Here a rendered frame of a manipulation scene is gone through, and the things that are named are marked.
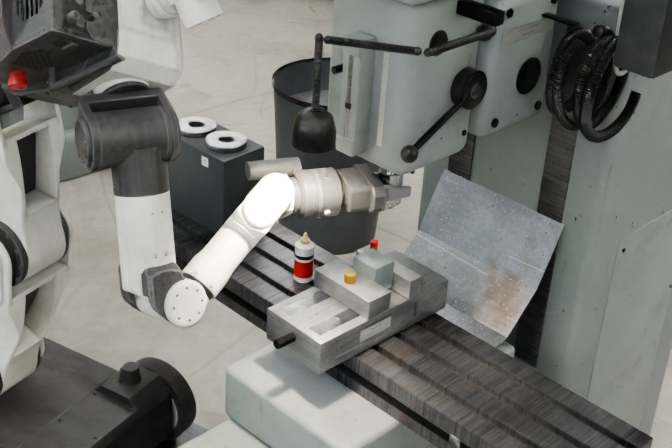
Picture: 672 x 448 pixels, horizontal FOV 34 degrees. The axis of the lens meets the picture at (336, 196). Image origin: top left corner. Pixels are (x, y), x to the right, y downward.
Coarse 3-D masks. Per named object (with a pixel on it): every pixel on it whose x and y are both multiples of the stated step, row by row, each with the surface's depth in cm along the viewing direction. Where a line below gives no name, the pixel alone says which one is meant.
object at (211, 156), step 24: (192, 120) 250; (192, 144) 242; (216, 144) 240; (240, 144) 241; (168, 168) 251; (192, 168) 244; (216, 168) 238; (240, 168) 241; (192, 192) 247; (216, 192) 241; (240, 192) 243; (192, 216) 250; (216, 216) 244
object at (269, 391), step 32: (256, 352) 222; (512, 352) 228; (256, 384) 213; (288, 384) 213; (320, 384) 214; (256, 416) 214; (288, 416) 207; (320, 416) 206; (352, 416) 206; (384, 416) 207
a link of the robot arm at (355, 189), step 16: (320, 176) 197; (336, 176) 198; (352, 176) 202; (368, 176) 202; (320, 192) 196; (336, 192) 197; (352, 192) 198; (368, 192) 199; (384, 192) 199; (320, 208) 197; (336, 208) 198; (352, 208) 200; (368, 208) 201; (384, 208) 199
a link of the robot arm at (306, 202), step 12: (252, 168) 196; (264, 168) 197; (276, 168) 198; (288, 168) 198; (300, 168) 199; (300, 180) 196; (312, 180) 196; (300, 192) 196; (312, 192) 196; (300, 204) 197; (312, 204) 196; (300, 216) 198; (312, 216) 198
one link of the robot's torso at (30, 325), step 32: (0, 256) 214; (64, 256) 231; (0, 288) 217; (32, 288) 224; (64, 288) 234; (0, 320) 226; (32, 320) 238; (0, 352) 233; (32, 352) 241; (0, 384) 236
